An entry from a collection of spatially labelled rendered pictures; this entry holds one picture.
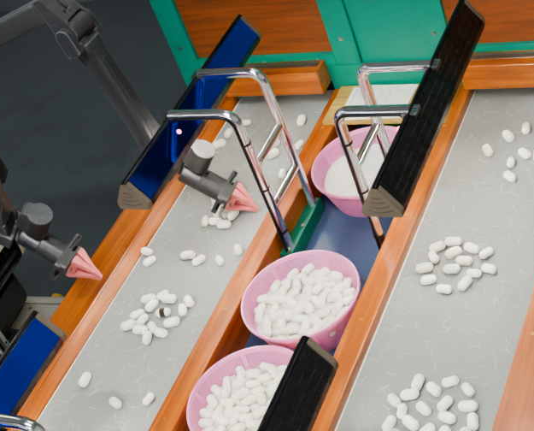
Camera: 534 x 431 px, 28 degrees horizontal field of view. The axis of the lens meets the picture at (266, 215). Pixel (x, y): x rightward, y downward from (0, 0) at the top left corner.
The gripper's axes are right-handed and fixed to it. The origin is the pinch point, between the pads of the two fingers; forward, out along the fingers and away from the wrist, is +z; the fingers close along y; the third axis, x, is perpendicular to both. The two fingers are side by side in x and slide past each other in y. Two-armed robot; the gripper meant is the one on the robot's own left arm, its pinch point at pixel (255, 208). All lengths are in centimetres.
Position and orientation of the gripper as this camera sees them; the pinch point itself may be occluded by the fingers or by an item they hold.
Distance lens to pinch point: 258.8
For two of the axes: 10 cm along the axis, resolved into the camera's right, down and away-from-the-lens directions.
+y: 3.6, -6.8, 6.4
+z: 8.8, 4.7, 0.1
